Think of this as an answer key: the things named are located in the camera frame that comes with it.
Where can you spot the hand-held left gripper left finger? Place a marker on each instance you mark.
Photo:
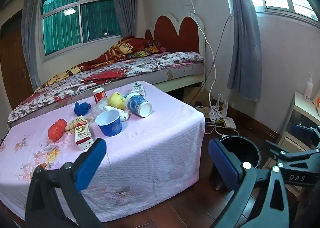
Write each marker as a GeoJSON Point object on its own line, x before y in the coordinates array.
{"type": "Point", "coordinates": [91, 160]}

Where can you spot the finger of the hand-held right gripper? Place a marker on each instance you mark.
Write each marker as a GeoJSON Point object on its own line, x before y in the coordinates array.
{"type": "Point", "coordinates": [302, 133]}
{"type": "Point", "coordinates": [300, 154]}

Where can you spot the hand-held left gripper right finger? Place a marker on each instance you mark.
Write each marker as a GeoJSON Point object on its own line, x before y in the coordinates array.
{"type": "Point", "coordinates": [223, 168]}

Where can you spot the black trash bin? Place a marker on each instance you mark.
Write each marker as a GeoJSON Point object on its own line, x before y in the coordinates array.
{"type": "Point", "coordinates": [240, 148]}

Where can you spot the clear bubble wrap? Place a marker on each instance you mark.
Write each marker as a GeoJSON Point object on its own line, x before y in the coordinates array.
{"type": "Point", "coordinates": [98, 108]}

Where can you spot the yellow fuzzy towel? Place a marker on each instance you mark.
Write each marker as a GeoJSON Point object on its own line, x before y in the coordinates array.
{"type": "Point", "coordinates": [116, 100]}

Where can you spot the white side cabinet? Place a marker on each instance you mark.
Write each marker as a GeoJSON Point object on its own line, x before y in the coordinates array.
{"type": "Point", "coordinates": [303, 108]}

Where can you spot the red and white carton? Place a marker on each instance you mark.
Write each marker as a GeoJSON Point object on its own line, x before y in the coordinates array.
{"type": "Point", "coordinates": [82, 136]}

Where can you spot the blue paper bowl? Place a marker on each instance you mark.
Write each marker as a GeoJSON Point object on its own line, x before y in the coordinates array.
{"type": "Point", "coordinates": [110, 126]}

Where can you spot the white pump bottle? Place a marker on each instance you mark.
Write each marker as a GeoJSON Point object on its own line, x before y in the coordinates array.
{"type": "Point", "coordinates": [308, 90]}

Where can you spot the white router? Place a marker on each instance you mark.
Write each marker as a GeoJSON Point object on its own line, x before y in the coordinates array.
{"type": "Point", "coordinates": [228, 123]}

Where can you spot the pink floral tablecloth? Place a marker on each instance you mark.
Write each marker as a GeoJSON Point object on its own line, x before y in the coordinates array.
{"type": "Point", "coordinates": [150, 143]}

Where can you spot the red paper cup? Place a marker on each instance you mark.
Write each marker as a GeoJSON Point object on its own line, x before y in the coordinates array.
{"type": "Point", "coordinates": [99, 96]}

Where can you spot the blue patterned paper cup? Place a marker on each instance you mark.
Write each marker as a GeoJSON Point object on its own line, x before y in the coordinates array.
{"type": "Point", "coordinates": [135, 104]}

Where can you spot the green and white carton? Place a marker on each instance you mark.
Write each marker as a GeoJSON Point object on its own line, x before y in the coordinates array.
{"type": "Point", "coordinates": [138, 89]}

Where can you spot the grey curtain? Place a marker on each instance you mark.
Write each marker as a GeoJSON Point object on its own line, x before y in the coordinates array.
{"type": "Point", "coordinates": [243, 55]}
{"type": "Point", "coordinates": [125, 5]}
{"type": "Point", "coordinates": [31, 38]}

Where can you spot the bed with floral sheet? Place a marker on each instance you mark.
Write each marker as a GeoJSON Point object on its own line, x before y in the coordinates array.
{"type": "Point", "coordinates": [140, 68]}

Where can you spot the red printed blanket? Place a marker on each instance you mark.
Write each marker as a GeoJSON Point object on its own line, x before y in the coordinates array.
{"type": "Point", "coordinates": [110, 55]}

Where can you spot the brown wooden door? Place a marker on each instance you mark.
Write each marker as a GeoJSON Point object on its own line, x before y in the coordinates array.
{"type": "Point", "coordinates": [13, 68]}

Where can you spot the green glass window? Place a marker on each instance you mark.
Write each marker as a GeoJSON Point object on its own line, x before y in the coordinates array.
{"type": "Point", "coordinates": [65, 25]}

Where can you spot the red heart-shaped headboard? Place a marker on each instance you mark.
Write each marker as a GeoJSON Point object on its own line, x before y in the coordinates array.
{"type": "Point", "coordinates": [172, 35]}

